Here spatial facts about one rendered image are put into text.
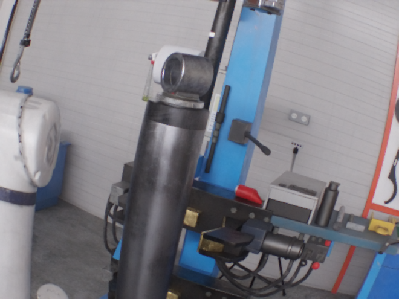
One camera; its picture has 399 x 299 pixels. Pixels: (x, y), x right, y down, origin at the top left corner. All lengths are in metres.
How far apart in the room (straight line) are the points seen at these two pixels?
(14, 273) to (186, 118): 1.18
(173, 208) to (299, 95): 2.42
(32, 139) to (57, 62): 4.41
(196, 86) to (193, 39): 2.55
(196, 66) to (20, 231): 1.22
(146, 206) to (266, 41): 1.07
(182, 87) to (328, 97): 2.41
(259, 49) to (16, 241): 2.01
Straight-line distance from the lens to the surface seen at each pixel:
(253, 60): 2.51
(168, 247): 1.87
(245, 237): 2.14
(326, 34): 4.08
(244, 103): 2.52
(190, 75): 1.74
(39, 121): 0.62
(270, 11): 1.97
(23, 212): 0.67
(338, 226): 2.30
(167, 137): 1.74
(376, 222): 2.48
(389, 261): 3.02
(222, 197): 2.36
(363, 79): 4.04
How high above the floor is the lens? 1.68
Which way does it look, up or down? 10 degrees down
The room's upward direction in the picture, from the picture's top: 14 degrees clockwise
